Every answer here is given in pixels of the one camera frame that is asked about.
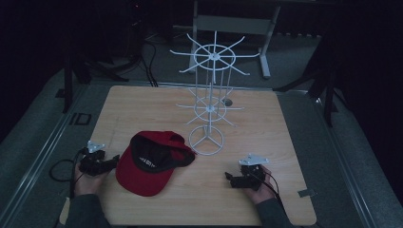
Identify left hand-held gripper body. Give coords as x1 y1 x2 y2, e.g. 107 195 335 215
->
78 140 110 177

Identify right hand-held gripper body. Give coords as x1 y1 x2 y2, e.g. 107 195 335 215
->
232 153 270 192

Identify red and black cap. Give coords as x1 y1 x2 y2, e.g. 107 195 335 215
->
115 130 197 198

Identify white wire display rack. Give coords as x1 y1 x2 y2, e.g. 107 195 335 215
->
169 30 260 157

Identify person's right hand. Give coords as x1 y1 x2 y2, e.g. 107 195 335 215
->
243 164 279 205

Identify person's left hand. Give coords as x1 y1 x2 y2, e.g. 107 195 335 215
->
73 162 110 198

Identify grey tape strip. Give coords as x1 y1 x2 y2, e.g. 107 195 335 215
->
297 188 317 199

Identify black tripod stand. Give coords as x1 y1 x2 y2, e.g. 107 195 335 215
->
274 31 353 128
62 37 144 114

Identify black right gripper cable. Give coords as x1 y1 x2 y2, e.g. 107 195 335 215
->
251 164 288 210

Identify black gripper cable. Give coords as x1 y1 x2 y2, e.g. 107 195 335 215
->
251 164 288 210
48 147 88 200

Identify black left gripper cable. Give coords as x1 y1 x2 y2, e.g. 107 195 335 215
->
48 147 88 200

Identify black floor cables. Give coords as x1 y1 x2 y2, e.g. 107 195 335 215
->
139 39 160 88

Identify grey metal desk frame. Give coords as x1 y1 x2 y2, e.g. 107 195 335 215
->
177 0 336 80

